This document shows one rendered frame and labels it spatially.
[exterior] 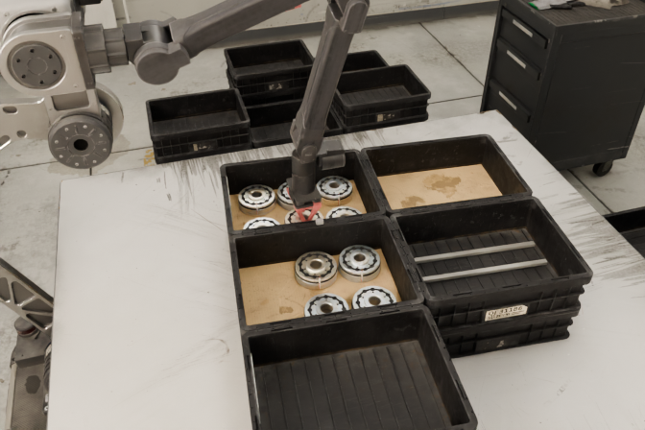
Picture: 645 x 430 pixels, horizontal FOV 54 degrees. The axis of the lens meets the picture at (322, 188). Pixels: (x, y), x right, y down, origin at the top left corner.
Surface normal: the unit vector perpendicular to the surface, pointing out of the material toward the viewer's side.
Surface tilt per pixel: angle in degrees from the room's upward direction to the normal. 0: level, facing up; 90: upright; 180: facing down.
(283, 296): 0
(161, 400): 0
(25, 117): 90
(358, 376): 0
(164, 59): 102
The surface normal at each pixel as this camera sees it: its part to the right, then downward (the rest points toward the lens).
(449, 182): 0.00, -0.79
